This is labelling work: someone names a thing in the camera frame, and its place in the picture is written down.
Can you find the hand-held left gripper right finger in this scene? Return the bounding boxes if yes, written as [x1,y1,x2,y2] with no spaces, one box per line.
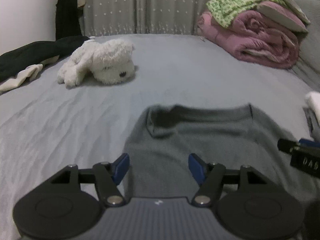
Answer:
[188,153,278,207]

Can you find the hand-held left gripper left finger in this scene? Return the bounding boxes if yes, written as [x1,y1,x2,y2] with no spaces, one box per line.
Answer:
[46,153,130,207]

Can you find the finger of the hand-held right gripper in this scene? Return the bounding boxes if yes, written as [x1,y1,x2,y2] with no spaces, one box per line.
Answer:
[277,138,320,153]

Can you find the grey shirt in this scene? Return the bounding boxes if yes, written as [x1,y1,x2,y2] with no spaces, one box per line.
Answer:
[124,103,320,205]

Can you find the folded white garment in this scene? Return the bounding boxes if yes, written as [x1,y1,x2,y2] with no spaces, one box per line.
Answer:
[305,92,320,140]

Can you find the grey bed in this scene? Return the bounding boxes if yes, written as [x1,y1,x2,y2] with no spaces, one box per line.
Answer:
[0,34,320,240]

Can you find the white plush dog toy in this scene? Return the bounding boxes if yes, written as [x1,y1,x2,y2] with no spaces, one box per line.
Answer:
[57,39,137,88]

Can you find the folded pink quilt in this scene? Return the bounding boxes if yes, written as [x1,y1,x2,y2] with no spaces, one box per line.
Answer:
[197,1,300,69]

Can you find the cream cloth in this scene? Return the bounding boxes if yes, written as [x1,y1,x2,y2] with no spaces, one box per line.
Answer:
[0,64,44,92]

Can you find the green patterned cloth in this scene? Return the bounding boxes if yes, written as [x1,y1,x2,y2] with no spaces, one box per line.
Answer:
[206,0,283,28]

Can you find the grey star-print curtain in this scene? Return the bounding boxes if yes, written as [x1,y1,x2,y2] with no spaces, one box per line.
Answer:
[81,0,224,37]

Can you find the black hanging garment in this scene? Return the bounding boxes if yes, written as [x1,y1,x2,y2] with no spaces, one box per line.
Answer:
[55,0,83,40]

